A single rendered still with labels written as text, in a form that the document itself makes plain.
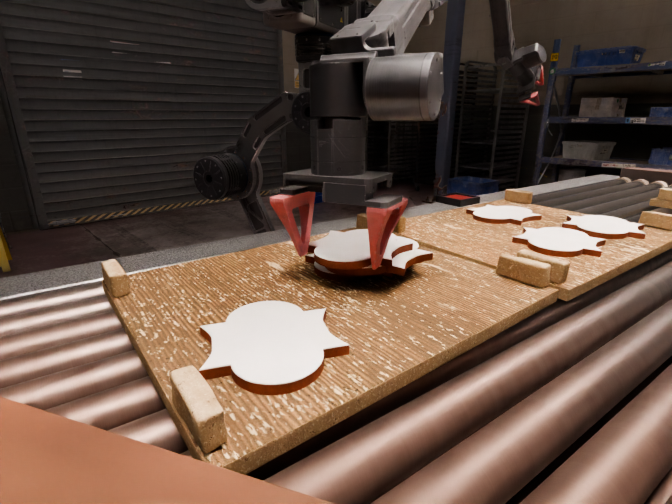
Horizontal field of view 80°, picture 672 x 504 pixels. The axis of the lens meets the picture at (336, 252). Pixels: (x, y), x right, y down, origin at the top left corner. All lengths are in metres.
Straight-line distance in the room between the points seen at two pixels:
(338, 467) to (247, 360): 0.10
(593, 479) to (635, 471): 0.03
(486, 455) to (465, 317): 0.16
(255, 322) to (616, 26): 5.91
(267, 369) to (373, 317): 0.13
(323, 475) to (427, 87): 0.30
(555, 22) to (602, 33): 0.58
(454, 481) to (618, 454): 0.11
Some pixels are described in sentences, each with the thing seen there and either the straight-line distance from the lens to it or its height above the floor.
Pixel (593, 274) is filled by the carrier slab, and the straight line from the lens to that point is 0.60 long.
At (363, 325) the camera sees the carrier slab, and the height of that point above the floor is 0.94.
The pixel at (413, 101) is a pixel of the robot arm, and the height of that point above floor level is 1.13.
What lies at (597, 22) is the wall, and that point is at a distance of 6.18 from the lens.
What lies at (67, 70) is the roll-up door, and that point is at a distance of 5.13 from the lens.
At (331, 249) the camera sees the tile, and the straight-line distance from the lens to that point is 0.47.
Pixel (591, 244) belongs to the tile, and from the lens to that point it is 0.69.
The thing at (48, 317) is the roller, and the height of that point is 0.92.
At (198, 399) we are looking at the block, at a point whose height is 0.96.
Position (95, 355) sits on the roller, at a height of 0.91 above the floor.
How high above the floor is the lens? 1.12
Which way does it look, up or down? 19 degrees down
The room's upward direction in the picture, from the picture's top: straight up
